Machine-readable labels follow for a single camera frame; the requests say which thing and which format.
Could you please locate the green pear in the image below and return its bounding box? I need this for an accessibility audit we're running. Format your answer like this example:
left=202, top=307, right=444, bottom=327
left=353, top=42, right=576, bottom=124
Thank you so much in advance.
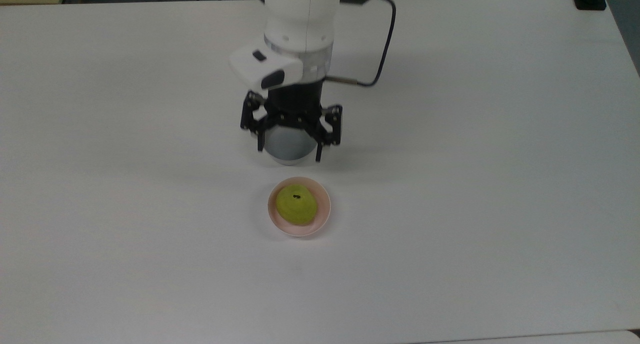
left=276, top=185, right=319, bottom=226

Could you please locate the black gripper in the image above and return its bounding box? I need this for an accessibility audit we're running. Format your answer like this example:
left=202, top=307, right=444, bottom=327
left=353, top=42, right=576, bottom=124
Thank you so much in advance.
left=240, top=80, right=344, bottom=163

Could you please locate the pink bowl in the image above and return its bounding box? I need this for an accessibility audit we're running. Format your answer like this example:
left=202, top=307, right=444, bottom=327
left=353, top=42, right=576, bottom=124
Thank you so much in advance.
left=267, top=177, right=332, bottom=238

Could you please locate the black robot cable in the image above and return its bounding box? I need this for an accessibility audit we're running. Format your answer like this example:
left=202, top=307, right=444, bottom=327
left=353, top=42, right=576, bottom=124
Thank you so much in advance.
left=325, top=0, right=397, bottom=88

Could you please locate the grey bowl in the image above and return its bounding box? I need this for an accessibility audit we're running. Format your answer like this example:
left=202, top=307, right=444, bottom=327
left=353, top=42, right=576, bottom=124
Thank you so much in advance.
left=262, top=126, right=319, bottom=166

